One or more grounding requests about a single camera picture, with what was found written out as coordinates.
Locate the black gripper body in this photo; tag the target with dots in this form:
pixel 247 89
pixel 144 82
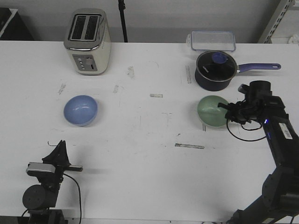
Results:
pixel 54 180
pixel 247 111

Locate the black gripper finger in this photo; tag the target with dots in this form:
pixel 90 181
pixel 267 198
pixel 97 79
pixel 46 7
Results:
pixel 222 105
pixel 65 155
pixel 230 114
pixel 55 156

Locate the green bowl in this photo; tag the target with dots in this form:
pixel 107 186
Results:
pixel 209 113

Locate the blue bowl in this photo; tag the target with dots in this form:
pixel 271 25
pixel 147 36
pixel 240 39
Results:
pixel 81 110

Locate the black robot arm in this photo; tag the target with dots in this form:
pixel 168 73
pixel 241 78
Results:
pixel 40 199
pixel 280 191

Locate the dark blue saucepan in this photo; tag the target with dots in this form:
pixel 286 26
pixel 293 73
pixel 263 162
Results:
pixel 218 86

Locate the glass pot lid blue knob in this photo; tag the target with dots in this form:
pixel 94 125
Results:
pixel 216 66

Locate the clear plastic food container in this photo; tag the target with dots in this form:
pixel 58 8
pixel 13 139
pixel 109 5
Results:
pixel 200 40

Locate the grey slotted shelf upright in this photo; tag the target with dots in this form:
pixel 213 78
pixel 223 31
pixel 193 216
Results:
pixel 283 23

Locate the white crumpled object on shelf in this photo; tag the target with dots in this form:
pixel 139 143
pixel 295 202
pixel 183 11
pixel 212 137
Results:
pixel 294 39

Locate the silver two-slot toaster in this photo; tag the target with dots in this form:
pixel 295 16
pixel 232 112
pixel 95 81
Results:
pixel 87 41

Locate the black tripod pole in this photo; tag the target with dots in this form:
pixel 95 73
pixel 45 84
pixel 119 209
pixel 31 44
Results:
pixel 122 7

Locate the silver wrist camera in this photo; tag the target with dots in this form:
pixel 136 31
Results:
pixel 37 169
pixel 243 88

